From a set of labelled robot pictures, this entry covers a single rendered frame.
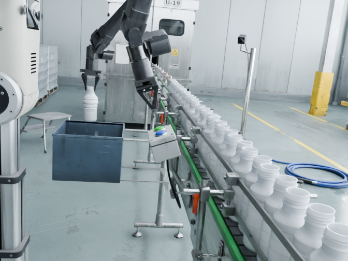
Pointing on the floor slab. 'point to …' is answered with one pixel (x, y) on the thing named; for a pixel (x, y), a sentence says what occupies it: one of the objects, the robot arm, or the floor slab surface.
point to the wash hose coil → (315, 179)
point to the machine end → (178, 69)
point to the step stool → (43, 123)
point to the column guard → (321, 93)
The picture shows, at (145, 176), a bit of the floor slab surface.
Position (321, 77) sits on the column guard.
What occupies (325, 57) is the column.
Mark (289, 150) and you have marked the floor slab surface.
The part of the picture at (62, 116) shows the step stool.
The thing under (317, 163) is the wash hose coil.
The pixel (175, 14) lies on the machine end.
